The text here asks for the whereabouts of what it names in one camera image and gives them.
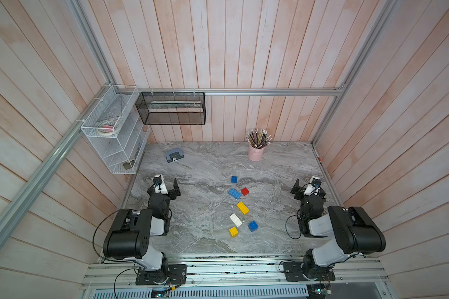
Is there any yellow long lego brick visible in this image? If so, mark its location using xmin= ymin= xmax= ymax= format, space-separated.
xmin=237 ymin=202 xmax=249 ymax=215

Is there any blue square lego brick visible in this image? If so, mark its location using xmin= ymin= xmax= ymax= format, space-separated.
xmin=248 ymin=221 xmax=258 ymax=232

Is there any yellow square lego brick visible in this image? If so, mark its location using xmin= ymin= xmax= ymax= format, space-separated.
xmin=229 ymin=227 xmax=239 ymax=238

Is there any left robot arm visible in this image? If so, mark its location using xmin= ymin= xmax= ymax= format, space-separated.
xmin=103 ymin=174 xmax=181 ymax=285

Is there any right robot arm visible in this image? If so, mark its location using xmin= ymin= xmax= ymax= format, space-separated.
xmin=283 ymin=177 xmax=386 ymax=281

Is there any white lego plate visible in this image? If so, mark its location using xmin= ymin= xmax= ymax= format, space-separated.
xmin=229 ymin=213 xmax=243 ymax=227

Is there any blue grey stapler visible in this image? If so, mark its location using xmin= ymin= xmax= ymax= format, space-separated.
xmin=165 ymin=148 xmax=184 ymax=163

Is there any pink pencil cup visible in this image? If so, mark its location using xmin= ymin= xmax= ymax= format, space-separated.
xmin=248 ymin=145 xmax=265 ymax=162

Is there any bundle of pencils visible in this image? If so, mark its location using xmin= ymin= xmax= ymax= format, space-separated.
xmin=246 ymin=129 xmax=272 ymax=149

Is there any tape roll on shelf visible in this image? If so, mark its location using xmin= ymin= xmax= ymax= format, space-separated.
xmin=96 ymin=119 xmax=120 ymax=137

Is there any black mesh basket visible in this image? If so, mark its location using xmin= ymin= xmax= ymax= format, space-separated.
xmin=135 ymin=92 xmax=207 ymax=126

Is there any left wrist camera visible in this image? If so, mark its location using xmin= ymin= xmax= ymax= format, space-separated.
xmin=153 ymin=174 xmax=163 ymax=189

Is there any white wire shelf rack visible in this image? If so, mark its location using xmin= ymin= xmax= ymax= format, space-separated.
xmin=81 ymin=85 xmax=150 ymax=174

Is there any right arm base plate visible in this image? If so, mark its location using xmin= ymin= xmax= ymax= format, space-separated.
xmin=279 ymin=260 xmax=336 ymax=282

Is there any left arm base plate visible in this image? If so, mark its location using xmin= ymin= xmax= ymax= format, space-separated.
xmin=135 ymin=264 xmax=187 ymax=286

